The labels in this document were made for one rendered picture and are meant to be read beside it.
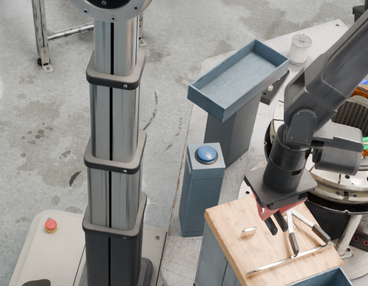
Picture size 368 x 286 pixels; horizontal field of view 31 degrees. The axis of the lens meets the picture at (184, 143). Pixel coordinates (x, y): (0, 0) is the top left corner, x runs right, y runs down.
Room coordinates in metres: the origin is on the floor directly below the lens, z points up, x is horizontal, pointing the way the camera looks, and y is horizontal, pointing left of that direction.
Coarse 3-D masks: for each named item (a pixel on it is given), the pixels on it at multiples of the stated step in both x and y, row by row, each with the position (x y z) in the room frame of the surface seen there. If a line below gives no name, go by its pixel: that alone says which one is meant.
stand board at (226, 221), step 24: (216, 216) 0.74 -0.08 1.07; (240, 216) 0.75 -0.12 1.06; (312, 216) 0.77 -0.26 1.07; (240, 240) 0.69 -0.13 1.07; (264, 240) 0.70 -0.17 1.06; (288, 240) 0.70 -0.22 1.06; (312, 240) 0.71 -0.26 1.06; (240, 264) 0.64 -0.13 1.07; (264, 264) 0.65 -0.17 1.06; (288, 264) 0.65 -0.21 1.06; (312, 264) 0.66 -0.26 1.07; (336, 264) 0.66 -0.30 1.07
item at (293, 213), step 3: (294, 210) 0.76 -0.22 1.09; (291, 213) 0.75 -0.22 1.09; (294, 213) 0.75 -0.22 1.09; (297, 213) 0.75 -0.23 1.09; (294, 216) 0.75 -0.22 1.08; (297, 216) 0.74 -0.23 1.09; (300, 216) 0.74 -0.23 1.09; (300, 219) 0.74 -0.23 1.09; (303, 219) 0.74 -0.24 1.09; (306, 219) 0.74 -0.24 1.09; (303, 222) 0.73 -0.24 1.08; (306, 222) 0.73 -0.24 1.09; (309, 222) 0.73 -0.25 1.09; (309, 225) 0.73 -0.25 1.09; (312, 225) 0.73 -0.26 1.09
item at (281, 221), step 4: (276, 212) 0.67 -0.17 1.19; (280, 212) 0.67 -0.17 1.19; (276, 216) 0.67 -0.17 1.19; (280, 216) 0.66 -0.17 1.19; (276, 220) 0.66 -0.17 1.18; (280, 220) 0.65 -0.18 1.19; (284, 220) 0.65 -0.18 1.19; (280, 224) 0.65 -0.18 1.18; (284, 224) 0.65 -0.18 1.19; (284, 228) 0.64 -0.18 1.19
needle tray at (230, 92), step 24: (240, 48) 1.24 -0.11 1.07; (264, 48) 1.27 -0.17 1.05; (216, 72) 1.17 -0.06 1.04; (240, 72) 1.20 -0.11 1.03; (264, 72) 1.21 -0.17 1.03; (192, 96) 1.08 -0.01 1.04; (216, 96) 1.11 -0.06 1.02; (240, 96) 1.07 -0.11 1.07; (216, 120) 1.13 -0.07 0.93; (240, 120) 1.12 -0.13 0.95; (240, 144) 1.14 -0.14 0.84
